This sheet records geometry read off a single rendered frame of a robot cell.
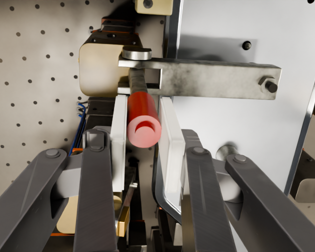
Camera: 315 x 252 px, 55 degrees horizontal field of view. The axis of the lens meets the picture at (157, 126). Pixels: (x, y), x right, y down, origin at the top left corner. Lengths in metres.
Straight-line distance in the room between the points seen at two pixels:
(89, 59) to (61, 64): 0.37
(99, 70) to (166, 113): 0.17
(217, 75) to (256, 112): 0.13
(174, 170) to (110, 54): 0.20
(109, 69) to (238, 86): 0.14
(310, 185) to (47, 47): 0.57
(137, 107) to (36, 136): 0.59
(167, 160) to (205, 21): 0.26
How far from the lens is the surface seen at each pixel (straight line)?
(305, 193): 0.56
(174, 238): 0.55
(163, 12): 0.31
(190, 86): 0.32
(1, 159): 0.83
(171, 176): 0.15
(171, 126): 0.16
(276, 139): 0.47
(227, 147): 0.44
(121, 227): 0.38
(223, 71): 0.33
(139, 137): 0.18
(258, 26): 0.41
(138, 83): 0.26
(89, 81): 0.34
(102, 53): 0.33
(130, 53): 0.31
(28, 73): 0.73
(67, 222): 0.41
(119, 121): 0.16
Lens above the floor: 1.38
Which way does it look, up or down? 66 degrees down
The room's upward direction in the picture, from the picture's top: 166 degrees clockwise
